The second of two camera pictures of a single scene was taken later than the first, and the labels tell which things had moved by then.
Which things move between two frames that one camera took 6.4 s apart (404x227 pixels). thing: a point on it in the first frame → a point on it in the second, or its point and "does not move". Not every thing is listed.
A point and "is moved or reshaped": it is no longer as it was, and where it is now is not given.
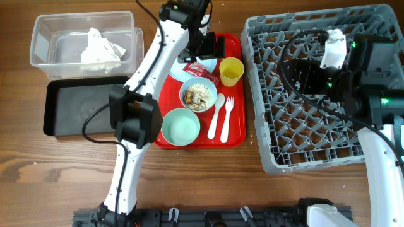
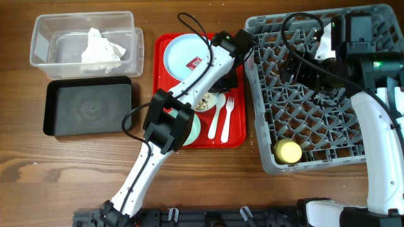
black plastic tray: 67,103 does not move
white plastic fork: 229,106 does not move
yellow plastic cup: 231,69 is moved or reshaped
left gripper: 209,51 → 232,84
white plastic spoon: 219,101 does not move
